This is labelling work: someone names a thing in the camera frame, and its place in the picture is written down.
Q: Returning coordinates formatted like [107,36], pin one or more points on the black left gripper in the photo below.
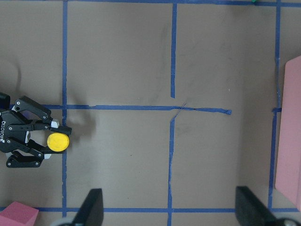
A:
[20,150]

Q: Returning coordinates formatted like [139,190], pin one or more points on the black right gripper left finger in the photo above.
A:
[91,210]

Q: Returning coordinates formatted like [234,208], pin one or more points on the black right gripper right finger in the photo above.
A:
[250,211]

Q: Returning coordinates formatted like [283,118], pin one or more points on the yellow push button switch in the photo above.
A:
[58,142]

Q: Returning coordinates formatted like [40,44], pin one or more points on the pink plastic bin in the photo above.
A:
[288,174]

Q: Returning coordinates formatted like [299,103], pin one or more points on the pink cube near base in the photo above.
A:
[18,214]

